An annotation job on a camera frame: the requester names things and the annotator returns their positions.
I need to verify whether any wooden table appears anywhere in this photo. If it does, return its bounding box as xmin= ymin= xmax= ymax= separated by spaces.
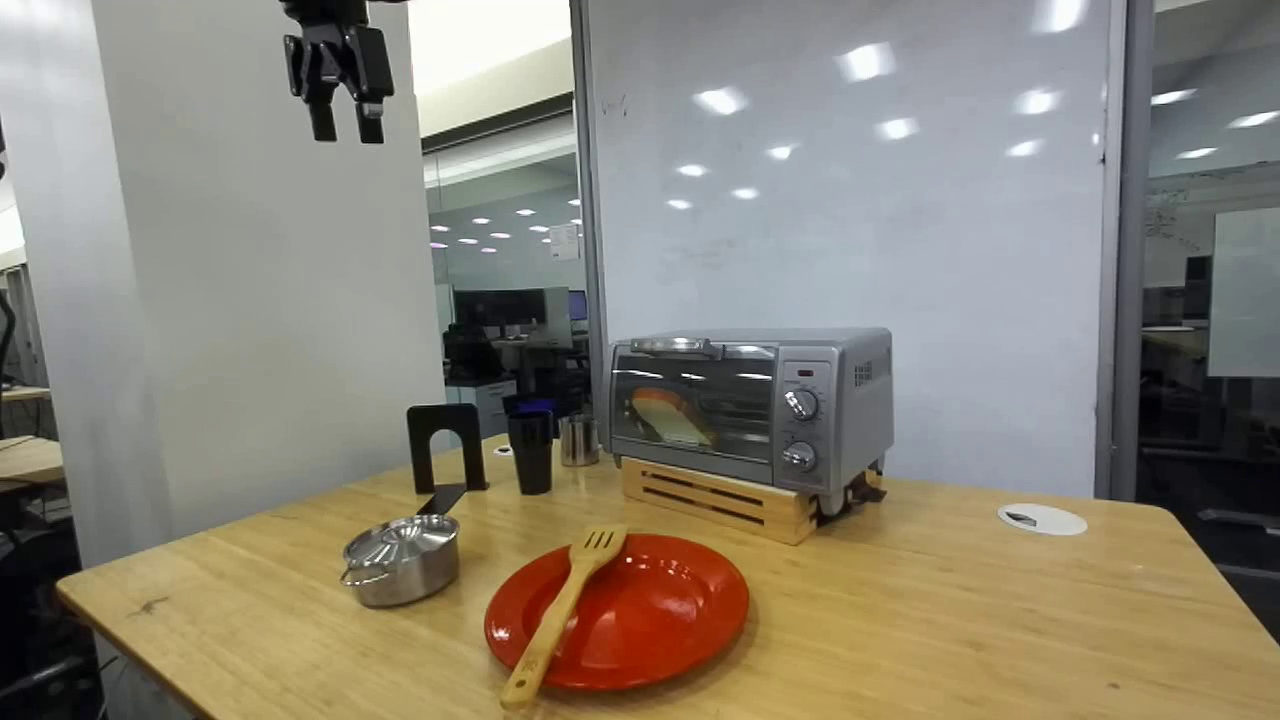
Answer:
xmin=0 ymin=434 xmax=67 ymax=497

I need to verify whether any microwave door handle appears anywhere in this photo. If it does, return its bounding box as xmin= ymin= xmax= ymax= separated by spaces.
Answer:
xmin=629 ymin=337 xmax=780 ymax=362

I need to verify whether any wooden slotted spatula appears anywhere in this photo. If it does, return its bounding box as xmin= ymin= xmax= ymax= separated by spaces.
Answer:
xmin=499 ymin=525 xmax=630 ymax=713

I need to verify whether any whiteboard behind glass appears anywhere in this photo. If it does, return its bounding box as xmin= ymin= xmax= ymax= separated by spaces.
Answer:
xmin=1207 ymin=204 xmax=1280 ymax=380

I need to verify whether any silver microwave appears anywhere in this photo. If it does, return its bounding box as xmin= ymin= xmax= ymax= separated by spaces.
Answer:
xmin=607 ymin=327 xmax=896 ymax=517

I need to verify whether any steel cup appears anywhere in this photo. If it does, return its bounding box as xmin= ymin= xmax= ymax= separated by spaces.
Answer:
xmin=558 ymin=414 xmax=601 ymax=469

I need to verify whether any slice of bread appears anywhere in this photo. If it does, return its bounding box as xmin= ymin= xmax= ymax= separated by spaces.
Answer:
xmin=629 ymin=387 xmax=717 ymax=448

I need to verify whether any red plate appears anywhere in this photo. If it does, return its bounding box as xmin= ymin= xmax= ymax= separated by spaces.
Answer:
xmin=484 ymin=532 xmax=751 ymax=694

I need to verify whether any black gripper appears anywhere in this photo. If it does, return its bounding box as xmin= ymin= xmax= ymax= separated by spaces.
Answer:
xmin=278 ymin=0 xmax=396 ymax=145

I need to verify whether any steel pot with black handle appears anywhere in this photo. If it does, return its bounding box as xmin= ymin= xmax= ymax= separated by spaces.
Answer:
xmin=339 ymin=484 xmax=469 ymax=610

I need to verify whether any steel pot lid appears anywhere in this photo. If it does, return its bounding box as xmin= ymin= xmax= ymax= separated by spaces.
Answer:
xmin=342 ymin=514 xmax=460 ymax=572

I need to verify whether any large whiteboard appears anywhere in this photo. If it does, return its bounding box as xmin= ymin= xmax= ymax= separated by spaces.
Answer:
xmin=572 ymin=0 xmax=1126 ymax=500

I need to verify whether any black bookend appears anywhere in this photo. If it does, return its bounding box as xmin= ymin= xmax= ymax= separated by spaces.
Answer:
xmin=406 ymin=402 xmax=490 ymax=496

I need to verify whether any microwave door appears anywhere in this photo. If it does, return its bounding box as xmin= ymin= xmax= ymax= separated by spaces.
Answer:
xmin=610 ymin=344 xmax=778 ymax=483

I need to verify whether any wooden slatted crate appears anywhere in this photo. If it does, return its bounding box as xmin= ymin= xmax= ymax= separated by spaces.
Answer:
xmin=620 ymin=456 xmax=888 ymax=547

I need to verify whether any row of monitors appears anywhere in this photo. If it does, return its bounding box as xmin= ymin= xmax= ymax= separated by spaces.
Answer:
xmin=451 ymin=287 xmax=590 ymax=332

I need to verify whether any white cable grommet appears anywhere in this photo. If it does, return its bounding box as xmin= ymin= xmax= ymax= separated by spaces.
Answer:
xmin=996 ymin=502 xmax=1089 ymax=538

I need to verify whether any black cup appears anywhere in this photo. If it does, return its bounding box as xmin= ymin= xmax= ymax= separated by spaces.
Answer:
xmin=506 ymin=409 xmax=556 ymax=497

